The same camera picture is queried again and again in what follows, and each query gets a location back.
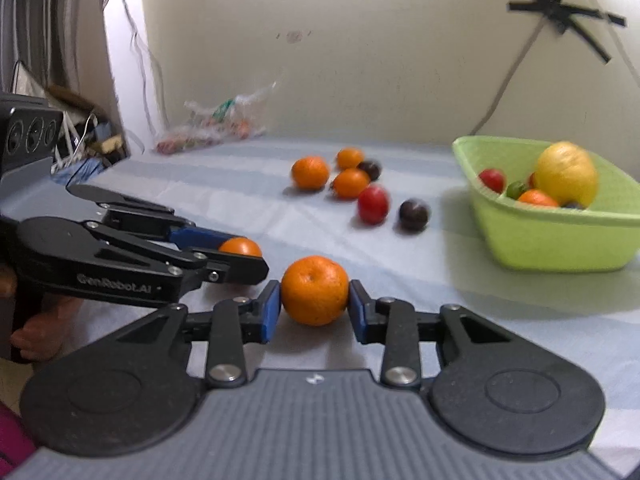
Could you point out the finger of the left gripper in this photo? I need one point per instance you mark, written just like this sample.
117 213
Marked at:
150 214
195 252

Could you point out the green plastic basin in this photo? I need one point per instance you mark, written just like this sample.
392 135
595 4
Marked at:
603 237

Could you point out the plastic bag of fruit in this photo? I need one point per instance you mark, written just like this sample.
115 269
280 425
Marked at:
235 120

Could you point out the large orange mandarin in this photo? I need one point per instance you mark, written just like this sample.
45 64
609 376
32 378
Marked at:
536 197

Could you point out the black tape cross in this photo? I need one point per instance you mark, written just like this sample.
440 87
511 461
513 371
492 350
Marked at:
562 14

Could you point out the dark purple tomato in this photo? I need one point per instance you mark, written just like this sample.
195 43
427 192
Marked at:
573 205
413 215
372 168

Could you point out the small orange tomato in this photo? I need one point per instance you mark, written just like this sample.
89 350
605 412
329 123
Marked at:
242 246
348 158

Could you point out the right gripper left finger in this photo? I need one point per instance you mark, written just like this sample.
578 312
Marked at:
141 384

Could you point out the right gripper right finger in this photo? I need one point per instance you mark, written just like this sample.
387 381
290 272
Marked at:
494 390

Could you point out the large yellow citrus fruit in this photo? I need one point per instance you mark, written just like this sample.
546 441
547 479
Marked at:
566 173

